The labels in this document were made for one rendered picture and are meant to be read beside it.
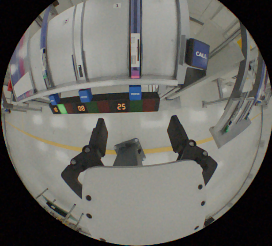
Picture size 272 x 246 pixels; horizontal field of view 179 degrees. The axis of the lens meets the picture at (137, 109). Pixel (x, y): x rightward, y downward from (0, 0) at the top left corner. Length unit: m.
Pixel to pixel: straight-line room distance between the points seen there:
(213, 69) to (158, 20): 0.32
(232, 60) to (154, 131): 0.84
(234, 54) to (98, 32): 0.39
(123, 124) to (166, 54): 0.78
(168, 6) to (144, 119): 0.85
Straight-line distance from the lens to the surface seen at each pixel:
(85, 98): 0.22
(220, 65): 0.42
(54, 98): 0.28
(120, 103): 0.23
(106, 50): 0.19
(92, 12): 0.21
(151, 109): 0.25
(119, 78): 0.17
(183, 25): 0.20
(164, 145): 0.99
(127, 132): 0.90
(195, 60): 0.17
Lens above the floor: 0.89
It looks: 85 degrees down
